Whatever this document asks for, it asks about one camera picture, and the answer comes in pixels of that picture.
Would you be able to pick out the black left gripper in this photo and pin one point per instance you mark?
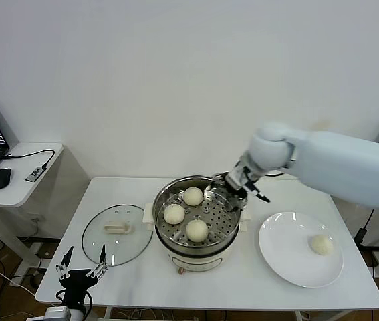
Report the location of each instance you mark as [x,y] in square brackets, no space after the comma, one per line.
[77,284]

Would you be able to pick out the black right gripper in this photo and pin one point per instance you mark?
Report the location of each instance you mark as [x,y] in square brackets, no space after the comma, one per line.
[237,195]

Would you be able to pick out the white steamed baozi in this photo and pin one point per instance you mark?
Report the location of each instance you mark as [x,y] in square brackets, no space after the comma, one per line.
[193,196]
[196,230]
[174,214]
[322,245]

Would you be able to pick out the round glass pot lid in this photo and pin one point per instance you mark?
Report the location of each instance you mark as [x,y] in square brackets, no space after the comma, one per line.
[119,228]

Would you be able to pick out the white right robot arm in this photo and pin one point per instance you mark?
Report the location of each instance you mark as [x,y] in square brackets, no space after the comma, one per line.
[343,160]

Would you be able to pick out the perforated steel steamer basket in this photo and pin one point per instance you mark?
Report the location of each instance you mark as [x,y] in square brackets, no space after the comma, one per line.
[219,217]

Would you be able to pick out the round white plate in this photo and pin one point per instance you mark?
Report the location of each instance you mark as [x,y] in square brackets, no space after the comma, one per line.
[286,254]

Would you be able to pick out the cream electric cooking pot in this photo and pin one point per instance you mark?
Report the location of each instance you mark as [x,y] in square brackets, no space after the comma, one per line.
[196,262]

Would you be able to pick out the white rounded side table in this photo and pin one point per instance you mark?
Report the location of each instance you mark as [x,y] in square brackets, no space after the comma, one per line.
[18,186]

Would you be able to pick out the small grey usb hub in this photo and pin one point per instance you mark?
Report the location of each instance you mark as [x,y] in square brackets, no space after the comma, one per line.
[36,173]

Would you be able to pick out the black computer mouse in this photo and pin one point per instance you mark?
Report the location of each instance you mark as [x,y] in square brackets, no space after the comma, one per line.
[0,178]

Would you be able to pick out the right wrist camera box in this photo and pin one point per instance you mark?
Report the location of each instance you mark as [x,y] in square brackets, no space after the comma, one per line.
[237,175]

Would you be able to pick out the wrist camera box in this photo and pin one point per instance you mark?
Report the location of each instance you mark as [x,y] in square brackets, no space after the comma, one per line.
[237,175]
[57,314]

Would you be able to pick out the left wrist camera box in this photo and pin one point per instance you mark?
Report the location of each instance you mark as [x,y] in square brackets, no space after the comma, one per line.
[57,314]

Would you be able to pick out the white wall socket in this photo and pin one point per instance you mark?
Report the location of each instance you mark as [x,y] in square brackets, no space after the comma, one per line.
[38,219]

